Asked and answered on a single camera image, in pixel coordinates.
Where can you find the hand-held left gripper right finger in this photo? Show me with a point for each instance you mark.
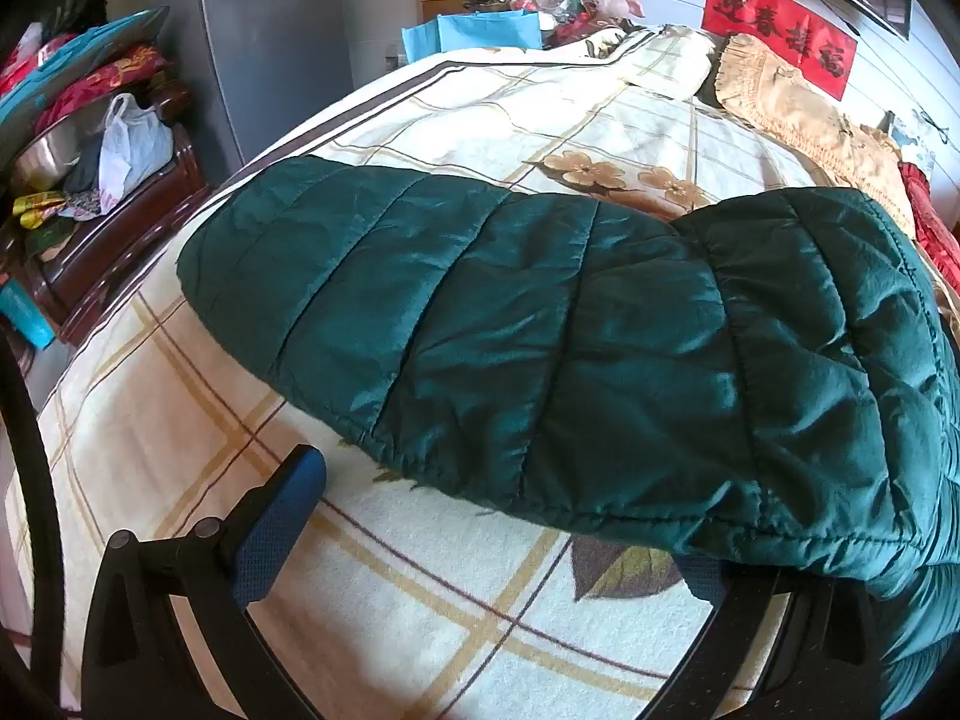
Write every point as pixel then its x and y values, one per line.
pixel 703 579

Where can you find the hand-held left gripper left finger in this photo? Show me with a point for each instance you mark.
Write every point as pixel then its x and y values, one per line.
pixel 279 525

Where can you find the green quilted jacket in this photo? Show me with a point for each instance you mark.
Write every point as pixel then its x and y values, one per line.
pixel 525 330

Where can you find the cream floral checked blanket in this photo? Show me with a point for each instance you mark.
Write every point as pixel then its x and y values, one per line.
pixel 450 615

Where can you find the dark wooden nightstand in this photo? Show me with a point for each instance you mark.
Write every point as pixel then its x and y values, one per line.
pixel 127 240

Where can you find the teal box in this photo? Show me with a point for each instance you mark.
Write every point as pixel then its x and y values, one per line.
pixel 26 315

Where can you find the yellow green packet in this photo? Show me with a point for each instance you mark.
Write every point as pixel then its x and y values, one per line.
pixel 37 208

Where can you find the white plastic bag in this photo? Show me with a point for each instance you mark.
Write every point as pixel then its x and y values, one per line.
pixel 131 150

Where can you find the red frilled pillow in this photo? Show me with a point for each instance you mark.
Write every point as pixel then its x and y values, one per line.
pixel 934 225

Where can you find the metal bowl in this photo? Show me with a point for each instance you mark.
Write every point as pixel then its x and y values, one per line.
pixel 49 154

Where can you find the golden frilled pillow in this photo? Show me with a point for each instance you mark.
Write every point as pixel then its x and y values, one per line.
pixel 810 120

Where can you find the red floral cushion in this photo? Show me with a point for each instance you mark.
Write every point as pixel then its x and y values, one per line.
pixel 105 82

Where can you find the folded cream checked quilt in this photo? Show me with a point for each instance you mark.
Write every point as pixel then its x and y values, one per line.
pixel 660 60

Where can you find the pink plush pig toy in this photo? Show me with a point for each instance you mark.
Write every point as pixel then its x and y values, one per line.
pixel 611 0

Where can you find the red wall banner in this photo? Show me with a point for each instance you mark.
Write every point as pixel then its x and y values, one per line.
pixel 780 30

